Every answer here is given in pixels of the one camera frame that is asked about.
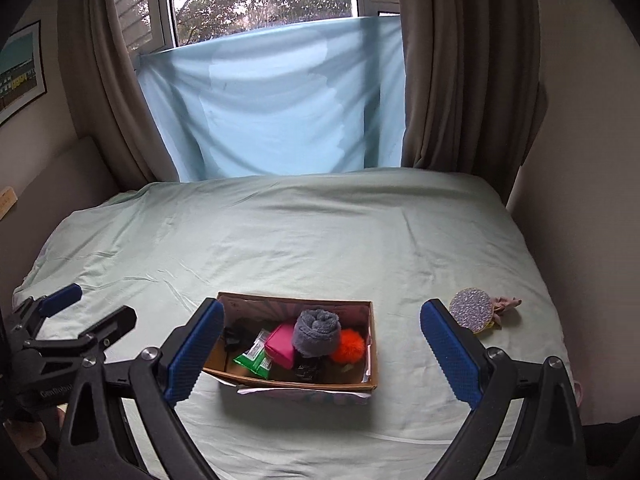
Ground beige curtain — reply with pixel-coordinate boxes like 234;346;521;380
57;0;182;194
394;0;549;207

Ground black patterned soft item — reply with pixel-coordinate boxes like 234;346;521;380
291;355;322;382

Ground tree outside window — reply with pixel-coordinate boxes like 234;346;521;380
172;0;354;46

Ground orange fluffy pompom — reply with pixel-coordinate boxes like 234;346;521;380
330;329;370;364

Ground light blue cloth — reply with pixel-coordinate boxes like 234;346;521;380
136;15;407;183

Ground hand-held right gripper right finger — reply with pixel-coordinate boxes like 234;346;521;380
419;298;587;480

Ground bed with pale green sheet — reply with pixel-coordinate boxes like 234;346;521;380
12;167;584;480

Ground white framed window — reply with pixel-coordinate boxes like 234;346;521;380
112;0;402;57

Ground person's left hand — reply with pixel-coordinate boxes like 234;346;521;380
7;407;63;454

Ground framed wall poster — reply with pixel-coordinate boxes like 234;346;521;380
0;20;49;126

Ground black cloth item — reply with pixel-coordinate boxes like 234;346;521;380
223;326;251;352

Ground round silver glitter pouch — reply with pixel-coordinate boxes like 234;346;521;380
448;287;495;332

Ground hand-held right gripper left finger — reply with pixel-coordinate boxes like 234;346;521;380
59;299;227;480

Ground cardboard box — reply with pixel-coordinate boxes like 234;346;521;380
202;291;380;405

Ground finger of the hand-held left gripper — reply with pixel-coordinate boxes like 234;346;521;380
4;282;84;334
25;305;137;362

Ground pink zip pouch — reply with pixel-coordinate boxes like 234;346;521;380
264;322;297;370

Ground green tissue pack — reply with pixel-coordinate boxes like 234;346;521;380
232;329;275;380

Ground small wooden tag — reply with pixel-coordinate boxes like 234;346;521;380
0;186;19;221

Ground grey towel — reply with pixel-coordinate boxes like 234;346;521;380
291;309;343;360

